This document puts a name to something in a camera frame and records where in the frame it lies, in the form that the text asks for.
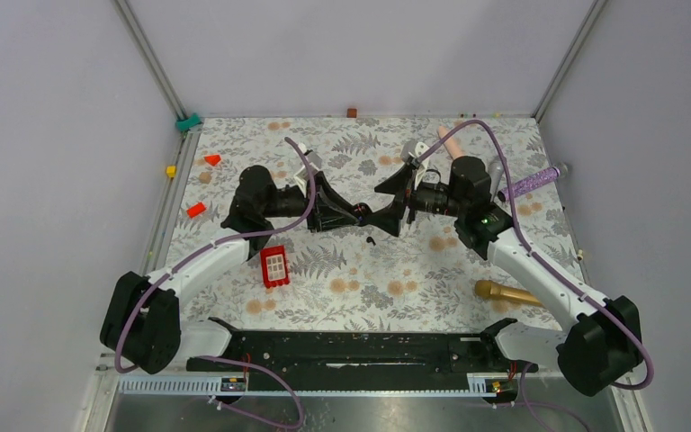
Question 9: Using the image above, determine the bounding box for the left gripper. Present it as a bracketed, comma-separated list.
[262, 172, 361, 233]

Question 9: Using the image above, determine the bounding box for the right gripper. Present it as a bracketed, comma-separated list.
[363, 162, 467, 237]

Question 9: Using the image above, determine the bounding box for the black earbuds charging case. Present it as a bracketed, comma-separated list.
[353, 202, 372, 227]

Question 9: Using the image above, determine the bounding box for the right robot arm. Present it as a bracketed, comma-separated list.
[374, 157, 644, 396]

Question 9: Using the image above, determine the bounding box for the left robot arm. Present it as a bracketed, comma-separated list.
[100, 166, 370, 374]

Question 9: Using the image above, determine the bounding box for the floral table mat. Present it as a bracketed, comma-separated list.
[166, 117, 557, 332]

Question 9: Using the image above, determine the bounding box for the pink microphone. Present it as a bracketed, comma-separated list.
[436, 126, 464, 160]

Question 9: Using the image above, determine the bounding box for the red tray with tiles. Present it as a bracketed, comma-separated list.
[260, 245, 291, 289]

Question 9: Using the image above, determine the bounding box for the silver microphone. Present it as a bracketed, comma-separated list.
[488, 157, 504, 201]

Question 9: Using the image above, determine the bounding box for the gold microphone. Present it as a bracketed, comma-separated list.
[473, 280, 543, 308]

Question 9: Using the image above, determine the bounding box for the red wedge block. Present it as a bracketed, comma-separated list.
[203, 154, 221, 167]

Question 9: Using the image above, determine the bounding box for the red small block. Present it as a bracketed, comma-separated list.
[186, 202, 207, 219]

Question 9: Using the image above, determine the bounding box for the purple glitter microphone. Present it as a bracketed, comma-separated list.
[495, 163, 570, 203]

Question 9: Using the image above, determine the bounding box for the teal block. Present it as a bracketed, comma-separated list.
[175, 113, 202, 132]

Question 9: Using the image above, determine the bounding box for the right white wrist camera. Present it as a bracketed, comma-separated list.
[401, 141, 429, 188]

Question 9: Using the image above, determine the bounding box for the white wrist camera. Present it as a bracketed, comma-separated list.
[401, 141, 429, 188]
[293, 143, 322, 196]

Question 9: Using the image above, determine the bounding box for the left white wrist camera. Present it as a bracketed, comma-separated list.
[293, 143, 322, 196]

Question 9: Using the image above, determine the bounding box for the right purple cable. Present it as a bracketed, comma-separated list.
[417, 119, 657, 432]

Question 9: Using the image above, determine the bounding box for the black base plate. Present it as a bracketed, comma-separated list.
[212, 319, 526, 378]

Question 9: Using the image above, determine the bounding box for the aluminium frame rail left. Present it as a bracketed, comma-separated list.
[112, 0, 191, 123]

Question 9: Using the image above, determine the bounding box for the aluminium frame rail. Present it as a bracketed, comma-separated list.
[112, 0, 191, 123]
[532, 0, 608, 123]

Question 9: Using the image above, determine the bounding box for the aluminium frame rail right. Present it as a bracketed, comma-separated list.
[532, 0, 608, 123]

